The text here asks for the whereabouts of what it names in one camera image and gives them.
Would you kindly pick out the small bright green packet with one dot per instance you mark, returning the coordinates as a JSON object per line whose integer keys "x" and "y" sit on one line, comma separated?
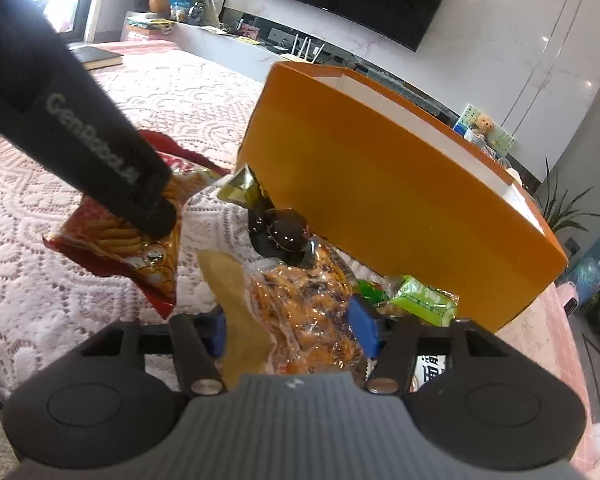
{"x": 370, "y": 291}

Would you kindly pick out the white tv console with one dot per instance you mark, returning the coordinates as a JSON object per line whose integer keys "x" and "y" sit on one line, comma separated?
{"x": 215, "y": 42}

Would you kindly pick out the green bottle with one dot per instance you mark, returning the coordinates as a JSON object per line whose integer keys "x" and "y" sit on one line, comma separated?
{"x": 422, "y": 300}

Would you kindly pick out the orange cardboard box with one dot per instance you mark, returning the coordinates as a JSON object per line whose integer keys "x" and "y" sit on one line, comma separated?
{"x": 380, "y": 185}

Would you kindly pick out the white black-print packet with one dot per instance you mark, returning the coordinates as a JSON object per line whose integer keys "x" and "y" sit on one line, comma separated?
{"x": 430, "y": 372}

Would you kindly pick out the red snack bag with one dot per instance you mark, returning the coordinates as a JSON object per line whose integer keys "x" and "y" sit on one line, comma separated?
{"x": 105, "y": 242}

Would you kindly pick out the blue water bottle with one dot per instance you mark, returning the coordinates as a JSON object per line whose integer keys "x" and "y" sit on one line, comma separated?
{"x": 586, "y": 280}

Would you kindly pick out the pink pet carrier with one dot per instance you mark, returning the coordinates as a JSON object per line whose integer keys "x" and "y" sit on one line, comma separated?
{"x": 569, "y": 301}

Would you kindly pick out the pink lace blanket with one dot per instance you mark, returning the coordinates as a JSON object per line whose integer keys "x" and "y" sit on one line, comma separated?
{"x": 55, "y": 310}

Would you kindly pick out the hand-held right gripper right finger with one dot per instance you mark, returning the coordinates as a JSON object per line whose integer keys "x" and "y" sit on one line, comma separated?
{"x": 364, "y": 330}

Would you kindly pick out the clear orange snack packet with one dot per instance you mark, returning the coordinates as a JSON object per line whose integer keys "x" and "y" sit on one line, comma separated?
{"x": 300, "y": 310}

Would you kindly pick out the blue snack bag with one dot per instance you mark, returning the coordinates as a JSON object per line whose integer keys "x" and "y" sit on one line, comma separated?
{"x": 180, "y": 5}

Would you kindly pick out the dark glossy snack packet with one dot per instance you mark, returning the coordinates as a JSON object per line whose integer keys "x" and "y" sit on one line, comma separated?
{"x": 280, "y": 235}

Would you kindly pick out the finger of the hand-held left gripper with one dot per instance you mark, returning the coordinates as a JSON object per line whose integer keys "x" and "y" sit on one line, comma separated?
{"x": 155, "y": 217}

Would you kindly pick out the white router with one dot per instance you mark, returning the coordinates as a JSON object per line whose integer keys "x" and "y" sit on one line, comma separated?
{"x": 302, "y": 52}

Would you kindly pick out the dark book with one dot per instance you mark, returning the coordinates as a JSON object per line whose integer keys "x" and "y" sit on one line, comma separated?
{"x": 97, "y": 56}

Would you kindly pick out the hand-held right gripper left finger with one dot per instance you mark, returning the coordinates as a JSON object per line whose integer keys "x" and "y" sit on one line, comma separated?
{"x": 216, "y": 330}

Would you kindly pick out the potted long-leaf plant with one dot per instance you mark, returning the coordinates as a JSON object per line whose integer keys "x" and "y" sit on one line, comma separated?
{"x": 565, "y": 210}

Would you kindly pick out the pink red box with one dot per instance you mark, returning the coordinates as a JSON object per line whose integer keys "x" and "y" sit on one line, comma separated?
{"x": 147, "y": 31}

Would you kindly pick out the teddy bear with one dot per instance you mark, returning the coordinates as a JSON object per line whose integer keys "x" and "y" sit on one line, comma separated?
{"x": 482, "y": 124}

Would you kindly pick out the green gold snack packet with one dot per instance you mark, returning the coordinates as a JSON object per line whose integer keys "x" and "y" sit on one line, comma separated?
{"x": 237, "y": 187}

